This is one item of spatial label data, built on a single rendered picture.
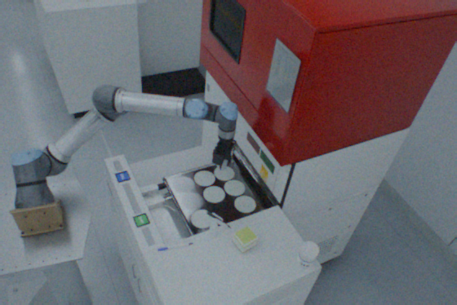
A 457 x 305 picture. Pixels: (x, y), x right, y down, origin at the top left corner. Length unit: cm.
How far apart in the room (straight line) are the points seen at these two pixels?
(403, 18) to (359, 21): 20
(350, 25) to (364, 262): 198
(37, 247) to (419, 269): 243
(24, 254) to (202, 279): 76
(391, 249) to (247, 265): 171
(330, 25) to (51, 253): 139
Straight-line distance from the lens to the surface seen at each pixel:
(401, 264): 310
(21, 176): 183
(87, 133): 185
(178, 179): 194
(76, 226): 192
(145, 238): 167
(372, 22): 141
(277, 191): 179
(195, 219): 179
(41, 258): 187
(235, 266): 160
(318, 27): 127
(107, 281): 269
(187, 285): 155
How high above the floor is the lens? 234
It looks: 46 degrees down
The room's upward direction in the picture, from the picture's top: 11 degrees clockwise
